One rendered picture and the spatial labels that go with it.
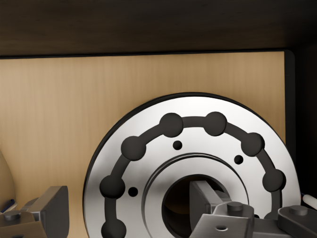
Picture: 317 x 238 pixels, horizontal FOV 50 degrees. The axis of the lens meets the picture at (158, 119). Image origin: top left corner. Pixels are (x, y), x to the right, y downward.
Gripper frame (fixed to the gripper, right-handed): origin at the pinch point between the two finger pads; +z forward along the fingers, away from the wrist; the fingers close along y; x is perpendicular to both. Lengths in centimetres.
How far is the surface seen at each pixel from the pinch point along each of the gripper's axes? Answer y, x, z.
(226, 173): 4.3, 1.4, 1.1
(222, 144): 4.3, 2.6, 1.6
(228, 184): 4.4, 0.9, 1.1
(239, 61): 6.1, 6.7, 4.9
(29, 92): -5.2, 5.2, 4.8
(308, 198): 8.3, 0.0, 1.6
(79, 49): -2.3, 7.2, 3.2
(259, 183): 6.0, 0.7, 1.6
